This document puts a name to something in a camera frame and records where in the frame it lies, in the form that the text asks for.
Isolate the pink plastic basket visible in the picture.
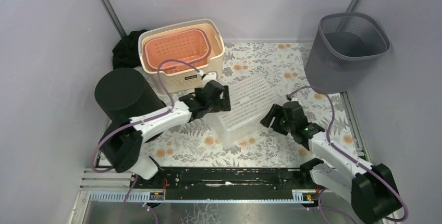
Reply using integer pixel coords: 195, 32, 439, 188
141, 29, 212, 71

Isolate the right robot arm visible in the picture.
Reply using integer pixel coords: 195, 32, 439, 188
260, 101, 403, 223

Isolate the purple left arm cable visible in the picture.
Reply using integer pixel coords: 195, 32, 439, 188
90, 59, 204, 224

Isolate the black cloth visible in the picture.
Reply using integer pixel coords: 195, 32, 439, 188
112, 29, 148, 70

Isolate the grey mesh waste bin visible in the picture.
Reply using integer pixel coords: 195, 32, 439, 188
304, 12, 391, 94

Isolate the white perforated plastic basket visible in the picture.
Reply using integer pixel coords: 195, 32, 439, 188
203, 75, 276, 148

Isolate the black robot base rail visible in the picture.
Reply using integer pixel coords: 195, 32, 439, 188
131, 167, 320, 204

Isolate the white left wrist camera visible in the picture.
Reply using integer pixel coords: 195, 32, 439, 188
199, 71, 218, 81

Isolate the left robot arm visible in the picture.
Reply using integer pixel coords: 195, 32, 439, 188
99, 80, 231, 188

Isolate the large black round bin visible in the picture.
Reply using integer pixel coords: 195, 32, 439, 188
94, 68, 166, 128

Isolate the cream plastic storage basket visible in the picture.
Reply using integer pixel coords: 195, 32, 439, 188
138, 19, 225, 94

